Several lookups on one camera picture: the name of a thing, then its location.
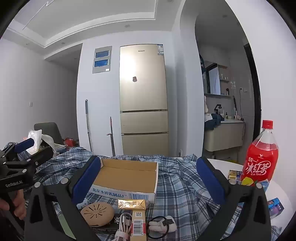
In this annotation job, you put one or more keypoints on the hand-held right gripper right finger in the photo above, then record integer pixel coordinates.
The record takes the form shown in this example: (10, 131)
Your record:
(211, 180)

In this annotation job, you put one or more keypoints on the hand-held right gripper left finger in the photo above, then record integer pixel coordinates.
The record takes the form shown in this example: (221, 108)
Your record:
(86, 180)

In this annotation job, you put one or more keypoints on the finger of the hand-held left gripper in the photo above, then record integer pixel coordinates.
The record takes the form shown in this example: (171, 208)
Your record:
(39, 157)
(24, 144)

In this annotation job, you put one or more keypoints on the beige round vented pad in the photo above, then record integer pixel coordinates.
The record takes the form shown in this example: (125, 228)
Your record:
(97, 214)

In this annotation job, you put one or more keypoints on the cardboard box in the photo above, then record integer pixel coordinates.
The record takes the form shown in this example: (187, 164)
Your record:
(127, 176)

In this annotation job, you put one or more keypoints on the yellow cigarette carton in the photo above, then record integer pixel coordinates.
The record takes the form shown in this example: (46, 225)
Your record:
(131, 204)

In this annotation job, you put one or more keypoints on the white plush toy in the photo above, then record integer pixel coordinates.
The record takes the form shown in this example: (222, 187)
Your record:
(170, 223)

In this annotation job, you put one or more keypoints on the cream red cigarette carton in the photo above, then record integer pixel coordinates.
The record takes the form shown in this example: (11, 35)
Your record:
(138, 227)

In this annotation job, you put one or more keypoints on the person's left hand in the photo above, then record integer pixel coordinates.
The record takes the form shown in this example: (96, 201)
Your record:
(20, 208)

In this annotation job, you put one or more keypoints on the crumpled white plastic bag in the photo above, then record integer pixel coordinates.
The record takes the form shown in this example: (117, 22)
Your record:
(34, 139)

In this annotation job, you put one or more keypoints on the small yellow blue box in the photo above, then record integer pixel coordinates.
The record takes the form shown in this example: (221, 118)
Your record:
(234, 176)

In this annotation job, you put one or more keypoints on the grey chair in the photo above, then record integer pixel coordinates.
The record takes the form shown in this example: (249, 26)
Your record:
(49, 131)

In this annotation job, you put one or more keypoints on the blue plaid cloth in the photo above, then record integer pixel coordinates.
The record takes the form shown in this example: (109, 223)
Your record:
(180, 185)

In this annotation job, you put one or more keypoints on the red bags on floor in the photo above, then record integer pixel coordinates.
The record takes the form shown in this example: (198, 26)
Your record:
(70, 141)

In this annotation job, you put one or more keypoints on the beige bathroom vanity cabinet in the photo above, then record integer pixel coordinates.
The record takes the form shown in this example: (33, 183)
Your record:
(222, 136)

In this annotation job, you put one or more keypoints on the red iced tea bottle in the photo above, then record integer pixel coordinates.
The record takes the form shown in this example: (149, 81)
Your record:
(259, 162)

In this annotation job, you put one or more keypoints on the light blue small box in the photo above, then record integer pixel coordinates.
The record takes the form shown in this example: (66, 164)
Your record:
(263, 185)

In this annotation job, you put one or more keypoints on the black flat box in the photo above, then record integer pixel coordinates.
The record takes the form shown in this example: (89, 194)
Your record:
(116, 226)

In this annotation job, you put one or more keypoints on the blue clothing on vanity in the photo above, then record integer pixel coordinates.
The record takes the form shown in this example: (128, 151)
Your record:
(214, 121)

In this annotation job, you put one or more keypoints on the white hair dryer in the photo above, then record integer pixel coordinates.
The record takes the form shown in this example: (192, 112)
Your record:
(238, 117)

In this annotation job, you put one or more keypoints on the blue printed small box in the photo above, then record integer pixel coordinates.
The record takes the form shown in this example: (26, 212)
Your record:
(275, 207)

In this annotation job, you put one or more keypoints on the black faucet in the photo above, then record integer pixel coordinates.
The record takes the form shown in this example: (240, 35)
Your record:
(217, 107)

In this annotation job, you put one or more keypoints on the gold refrigerator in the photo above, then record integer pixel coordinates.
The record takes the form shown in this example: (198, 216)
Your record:
(143, 97)

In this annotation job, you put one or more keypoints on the bathroom mirror cabinet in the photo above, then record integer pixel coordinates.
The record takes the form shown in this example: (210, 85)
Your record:
(214, 78)

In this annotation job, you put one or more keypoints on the black framed glass door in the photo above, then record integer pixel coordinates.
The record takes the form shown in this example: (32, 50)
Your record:
(254, 81)

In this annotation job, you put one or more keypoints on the brown fridge magnet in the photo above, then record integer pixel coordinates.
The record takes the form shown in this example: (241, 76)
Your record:
(134, 79)

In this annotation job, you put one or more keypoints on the grey wall electric panel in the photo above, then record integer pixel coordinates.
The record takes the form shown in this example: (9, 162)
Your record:
(101, 60)

